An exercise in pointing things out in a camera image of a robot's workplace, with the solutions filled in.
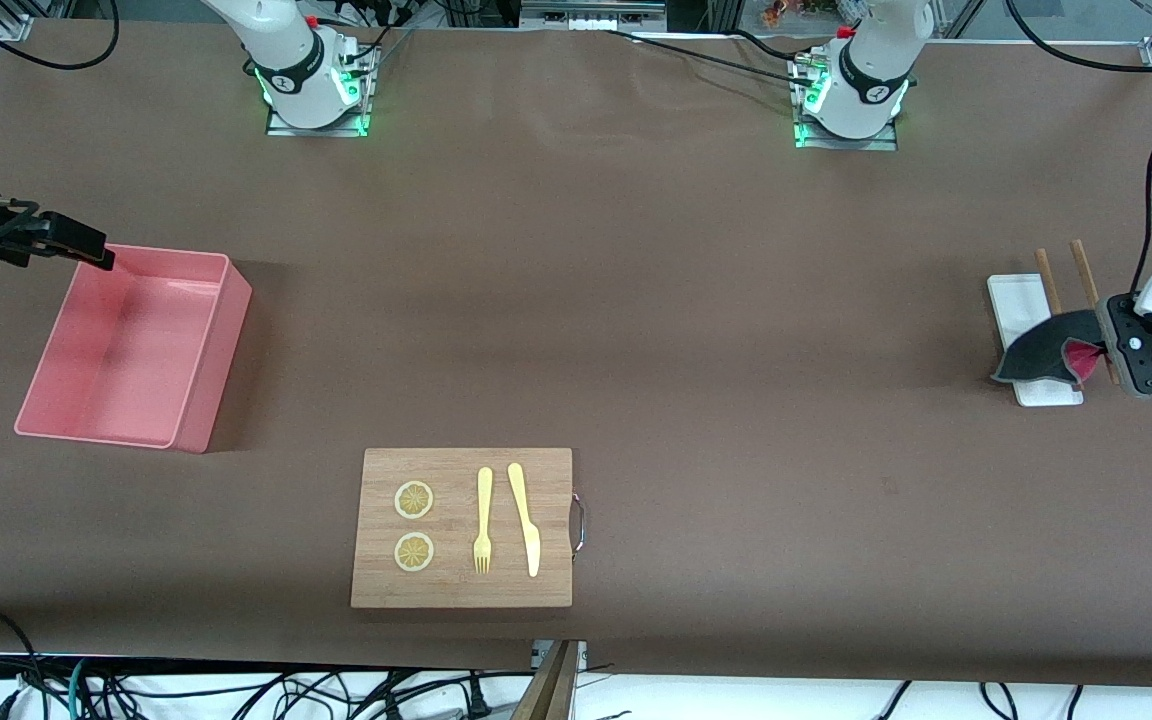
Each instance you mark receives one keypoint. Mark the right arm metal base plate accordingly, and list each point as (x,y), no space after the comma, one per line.
(356,125)

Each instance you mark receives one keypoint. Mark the orange background item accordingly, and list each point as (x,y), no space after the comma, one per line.
(781,12)

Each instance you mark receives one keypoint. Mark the yellow plastic fork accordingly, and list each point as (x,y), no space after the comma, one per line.
(484,500)

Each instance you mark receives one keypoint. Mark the lemon slice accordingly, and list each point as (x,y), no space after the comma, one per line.
(414,500)
(414,552)

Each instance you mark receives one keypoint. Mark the white power strip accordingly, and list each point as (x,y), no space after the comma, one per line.
(591,20)

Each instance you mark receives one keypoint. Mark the black power plug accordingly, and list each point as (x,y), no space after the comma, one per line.
(477,702)

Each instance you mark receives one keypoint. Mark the pink plastic bin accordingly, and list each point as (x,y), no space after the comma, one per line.
(126,350)

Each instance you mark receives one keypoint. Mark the white rectangular tray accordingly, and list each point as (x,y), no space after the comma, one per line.
(1016,300)

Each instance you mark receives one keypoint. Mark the wooden cutting board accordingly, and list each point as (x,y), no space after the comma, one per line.
(456,590)

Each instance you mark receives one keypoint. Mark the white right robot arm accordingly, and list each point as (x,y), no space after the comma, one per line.
(286,60)

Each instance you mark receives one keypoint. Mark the yellow plastic knife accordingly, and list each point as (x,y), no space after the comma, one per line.
(526,520)

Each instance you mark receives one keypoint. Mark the grey and pink cloth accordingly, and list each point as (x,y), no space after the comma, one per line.
(1041,350)

